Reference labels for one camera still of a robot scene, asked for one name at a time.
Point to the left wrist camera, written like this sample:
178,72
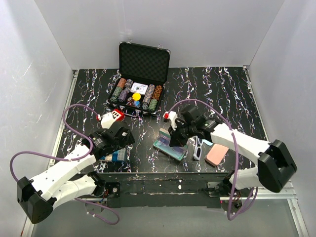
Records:
107,120

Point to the grey glasses case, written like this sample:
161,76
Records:
162,144

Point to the white frame sunglasses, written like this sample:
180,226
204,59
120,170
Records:
198,148

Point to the light blue cloth under sunglasses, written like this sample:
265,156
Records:
208,143

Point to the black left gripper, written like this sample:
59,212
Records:
128,140

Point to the pink glasses case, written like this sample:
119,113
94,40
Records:
216,154

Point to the yellow dealer button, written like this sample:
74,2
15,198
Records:
136,96

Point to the white card deck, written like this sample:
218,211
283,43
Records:
139,88

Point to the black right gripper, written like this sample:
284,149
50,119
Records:
175,140

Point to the aluminium front rail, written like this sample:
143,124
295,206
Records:
177,215

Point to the red yellow toy bus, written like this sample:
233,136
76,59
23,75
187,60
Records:
118,115

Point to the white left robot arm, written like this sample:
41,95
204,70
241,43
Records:
40,195

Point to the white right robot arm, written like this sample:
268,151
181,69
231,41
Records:
274,165

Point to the blue grey brick block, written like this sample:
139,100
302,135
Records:
117,156

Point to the black poker chip case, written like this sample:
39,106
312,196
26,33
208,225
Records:
143,65

